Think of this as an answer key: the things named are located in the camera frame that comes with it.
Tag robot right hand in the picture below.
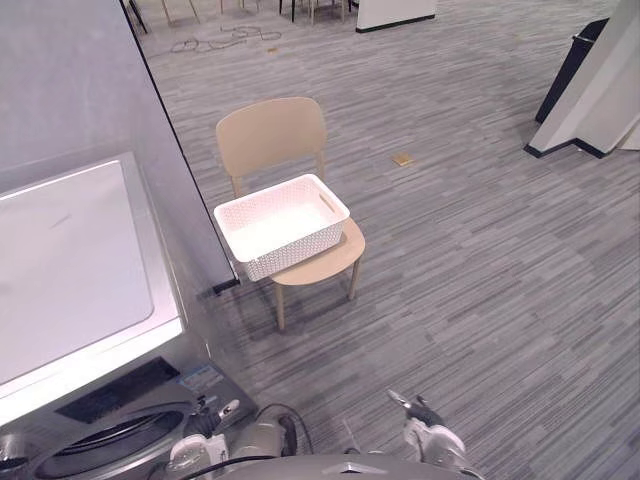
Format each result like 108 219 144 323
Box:
386 389 443 427

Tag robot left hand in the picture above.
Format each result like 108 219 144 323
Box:
185 394 242 437

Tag round washing machine door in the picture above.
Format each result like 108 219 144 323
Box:
30 397 189 480

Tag silver front-load washing machine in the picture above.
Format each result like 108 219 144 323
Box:
0 151 260 480

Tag white woven laundry basket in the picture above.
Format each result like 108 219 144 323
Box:
213 173 351 282

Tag blue label sticker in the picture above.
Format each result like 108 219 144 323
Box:
178 366 225 392

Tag silver robot torso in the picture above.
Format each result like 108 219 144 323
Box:
149 448 481 480

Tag beige wooden chair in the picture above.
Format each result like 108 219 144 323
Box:
215 96 367 332

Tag white slanted partition board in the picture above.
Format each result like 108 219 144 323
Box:
523 0 640 160

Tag grey partition panel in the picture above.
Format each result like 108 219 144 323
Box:
0 0 240 296

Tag white cabinet with black base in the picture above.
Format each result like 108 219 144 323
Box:
355 0 437 35

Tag chair legs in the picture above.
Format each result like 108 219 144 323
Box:
277 0 347 26
119 0 202 35

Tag dark cable on floor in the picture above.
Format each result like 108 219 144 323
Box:
169 23 282 55

